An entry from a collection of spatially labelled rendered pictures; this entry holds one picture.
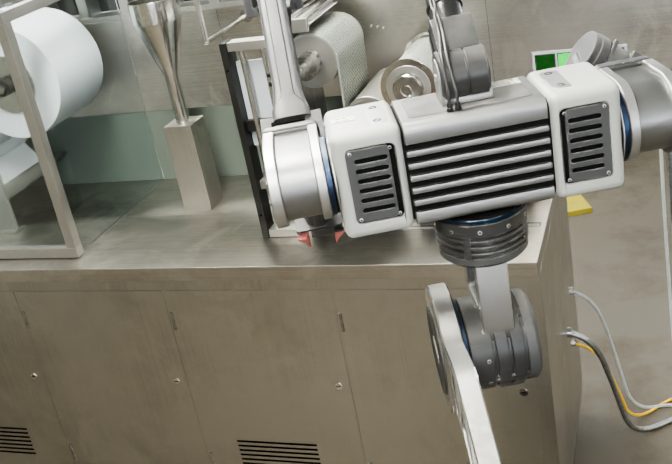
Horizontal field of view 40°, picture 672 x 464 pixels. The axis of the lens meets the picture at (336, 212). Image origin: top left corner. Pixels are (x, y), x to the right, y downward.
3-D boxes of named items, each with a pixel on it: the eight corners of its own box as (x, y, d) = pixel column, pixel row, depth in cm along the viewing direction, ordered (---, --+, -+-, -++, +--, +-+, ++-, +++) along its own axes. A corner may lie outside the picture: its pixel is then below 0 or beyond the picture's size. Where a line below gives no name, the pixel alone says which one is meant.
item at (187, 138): (174, 215, 279) (123, 29, 257) (194, 196, 291) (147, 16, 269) (215, 214, 274) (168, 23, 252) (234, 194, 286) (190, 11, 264)
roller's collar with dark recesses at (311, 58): (294, 82, 238) (289, 58, 236) (302, 75, 243) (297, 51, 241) (318, 80, 236) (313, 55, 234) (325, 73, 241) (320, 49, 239)
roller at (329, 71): (291, 90, 246) (281, 38, 241) (321, 62, 268) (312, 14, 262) (341, 86, 241) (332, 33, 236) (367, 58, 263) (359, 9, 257)
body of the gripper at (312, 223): (294, 213, 206) (288, 193, 200) (339, 204, 206) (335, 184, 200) (297, 237, 202) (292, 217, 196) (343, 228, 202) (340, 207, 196)
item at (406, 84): (413, 71, 230) (426, 97, 232) (414, 68, 232) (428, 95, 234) (387, 82, 234) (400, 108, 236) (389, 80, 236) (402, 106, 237)
